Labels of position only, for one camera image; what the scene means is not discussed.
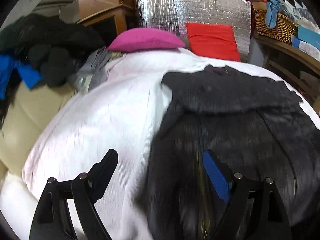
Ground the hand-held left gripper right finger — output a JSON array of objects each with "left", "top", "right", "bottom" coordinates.
[{"left": 202, "top": 149, "right": 293, "bottom": 240}]

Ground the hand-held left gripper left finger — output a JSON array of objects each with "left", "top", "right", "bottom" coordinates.
[{"left": 29, "top": 149, "right": 118, "bottom": 240}]

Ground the dark quilted zip jacket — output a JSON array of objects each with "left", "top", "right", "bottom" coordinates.
[{"left": 139, "top": 64, "right": 320, "bottom": 240}]

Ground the pile of dark clothes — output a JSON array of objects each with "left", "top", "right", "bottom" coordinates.
[{"left": 0, "top": 14, "right": 105, "bottom": 88}]

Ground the white embossed bed blanket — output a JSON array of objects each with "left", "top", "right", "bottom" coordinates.
[{"left": 0, "top": 47, "right": 320, "bottom": 240}]

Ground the beige leather sofa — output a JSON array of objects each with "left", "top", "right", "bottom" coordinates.
[{"left": 0, "top": 80, "right": 78, "bottom": 175}]

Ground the grey garment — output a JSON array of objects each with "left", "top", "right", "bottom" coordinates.
[{"left": 69, "top": 49, "right": 113, "bottom": 92}]

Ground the blue jacket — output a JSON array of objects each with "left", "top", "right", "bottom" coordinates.
[{"left": 0, "top": 54, "right": 42, "bottom": 100}]

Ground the red pillow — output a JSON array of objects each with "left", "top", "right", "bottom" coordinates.
[{"left": 185, "top": 22, "right": 242, "bottom": 62}]

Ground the magenta pillow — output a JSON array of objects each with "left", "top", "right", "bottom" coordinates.
[{"left": 107, "top": 28, "right": 186, "bottom": 53}]

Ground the rough wooden table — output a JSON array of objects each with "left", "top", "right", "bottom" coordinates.
[{"left": 252, "top": 34, "right": 320, "bottom": 105}]

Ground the white patterned tissue pack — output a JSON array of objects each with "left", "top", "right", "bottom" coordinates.
[{"left": 291, "top": 36, "right": 320, "bottom": 60}]

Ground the wooden side table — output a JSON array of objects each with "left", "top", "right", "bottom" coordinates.
[{"left": 77, "top": 4, "right": 137, "bottom": 40}]

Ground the wicker basket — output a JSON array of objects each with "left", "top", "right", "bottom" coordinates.
[{"left": 253, "top": 9, "right": 298, "bottom": 38}]

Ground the blue cardboard box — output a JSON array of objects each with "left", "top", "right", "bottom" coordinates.
[{"left": 297, "top": 26, "right": 320, "bottom": 45}]

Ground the silver foil insulation sheet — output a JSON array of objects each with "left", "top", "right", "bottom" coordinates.
[{"left": 134, "top": 0, "right": 252, "bottom": 62}]

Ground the light blue cloth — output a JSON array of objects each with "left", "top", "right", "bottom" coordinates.
[{"left": 265, "top": 0, "right": 285, "bottom": 29}]

